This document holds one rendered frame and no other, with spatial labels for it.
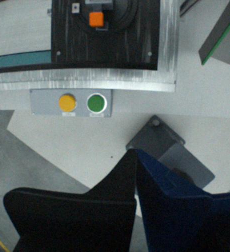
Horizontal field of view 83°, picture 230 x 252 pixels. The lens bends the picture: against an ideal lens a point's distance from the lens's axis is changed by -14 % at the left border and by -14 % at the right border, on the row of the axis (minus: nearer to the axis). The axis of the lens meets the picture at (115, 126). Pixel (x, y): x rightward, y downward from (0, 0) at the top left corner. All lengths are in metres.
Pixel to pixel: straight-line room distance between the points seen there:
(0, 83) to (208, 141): 0.67
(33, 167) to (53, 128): 1.40
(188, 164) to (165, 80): 0.19
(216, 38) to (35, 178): 1.98
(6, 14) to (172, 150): 0.55
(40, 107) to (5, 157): 1.70
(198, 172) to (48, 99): 0.38
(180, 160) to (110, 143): 0.26
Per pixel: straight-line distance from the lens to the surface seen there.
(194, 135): 0.55
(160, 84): 0.36
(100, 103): 0.35
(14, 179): 2.21
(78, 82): 0.36
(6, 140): 1.94
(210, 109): 0.54
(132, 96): 0.45
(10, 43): 0.51
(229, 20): 0.30
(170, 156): 0.30
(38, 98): 0.41
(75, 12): 0.34
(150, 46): 0.35
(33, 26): 0.48
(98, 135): 0.49
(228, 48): 0.37
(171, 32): 0.38
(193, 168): 0.34
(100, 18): 0.25
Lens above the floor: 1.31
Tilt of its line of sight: 71 degrees down
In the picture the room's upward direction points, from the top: 174 degrees counter-clockwise
